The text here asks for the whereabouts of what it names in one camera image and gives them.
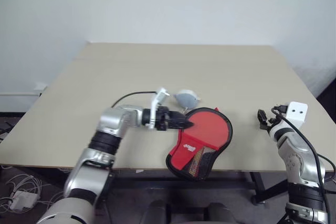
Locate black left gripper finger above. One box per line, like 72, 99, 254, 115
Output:
169, 121, 195, 131
169, 110, 188, 123

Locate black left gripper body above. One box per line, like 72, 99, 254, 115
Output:
156, 105, 172, 132

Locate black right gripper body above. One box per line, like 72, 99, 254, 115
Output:
264, 114, 281, 131

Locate red black paddle case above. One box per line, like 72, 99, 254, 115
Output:
165, 106, 234, 182

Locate grey plush zipper pendant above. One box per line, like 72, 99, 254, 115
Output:
175, 89, 203, 109

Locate white power adapter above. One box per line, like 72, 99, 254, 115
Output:
10, 190, 39, 211

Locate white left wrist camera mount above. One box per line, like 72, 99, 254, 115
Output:
147, 87, 172, 131

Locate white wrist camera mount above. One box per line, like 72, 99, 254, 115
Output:
147, 87, 172, 131
285, 101, 308, 125

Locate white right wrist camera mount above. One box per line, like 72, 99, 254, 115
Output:
285, 101, 308, 125

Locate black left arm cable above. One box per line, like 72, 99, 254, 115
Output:
111, 91, 159, 109

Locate black metal table frame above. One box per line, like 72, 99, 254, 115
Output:
106, 168, 266, 205

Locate white wall cable duct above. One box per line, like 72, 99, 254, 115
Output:
0, 91, 43, 97

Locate white floor cables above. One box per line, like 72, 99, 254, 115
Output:
0, 173, 69, 212

